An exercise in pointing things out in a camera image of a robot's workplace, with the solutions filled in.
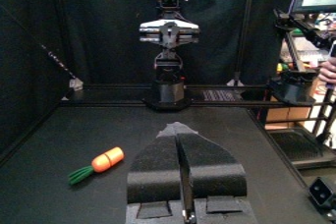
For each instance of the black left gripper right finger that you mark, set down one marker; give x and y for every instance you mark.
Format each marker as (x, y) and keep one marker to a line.
(213, 169)

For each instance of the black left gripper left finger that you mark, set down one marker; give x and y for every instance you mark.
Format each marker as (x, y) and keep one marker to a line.
(152, 169)

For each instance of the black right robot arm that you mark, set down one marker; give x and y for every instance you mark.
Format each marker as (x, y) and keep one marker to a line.
(168, 80)

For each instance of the orange toy carrot green top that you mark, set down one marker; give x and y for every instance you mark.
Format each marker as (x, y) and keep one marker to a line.
(104, 162)

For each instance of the white printed label plate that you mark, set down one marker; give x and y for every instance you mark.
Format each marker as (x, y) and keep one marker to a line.
(218, 95)

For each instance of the person's hand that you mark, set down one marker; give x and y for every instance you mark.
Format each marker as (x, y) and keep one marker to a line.
(328, 72)

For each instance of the black ribbed mat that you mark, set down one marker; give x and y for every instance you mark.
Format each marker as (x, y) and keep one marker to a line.
(293, 146)

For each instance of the brown cardboard box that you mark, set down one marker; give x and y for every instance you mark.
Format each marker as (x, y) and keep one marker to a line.
(286, 114)

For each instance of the thin diagonal rod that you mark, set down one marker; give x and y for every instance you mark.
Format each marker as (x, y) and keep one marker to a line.
(56, 59)

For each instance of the black vertical frame pole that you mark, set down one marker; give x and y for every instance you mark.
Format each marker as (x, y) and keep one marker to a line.
(242, 28)

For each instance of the white corner bracket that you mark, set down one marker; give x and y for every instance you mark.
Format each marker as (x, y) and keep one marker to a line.
(76, 84)

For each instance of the black camera box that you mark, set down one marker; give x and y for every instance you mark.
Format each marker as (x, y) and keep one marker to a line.
(322, 195)

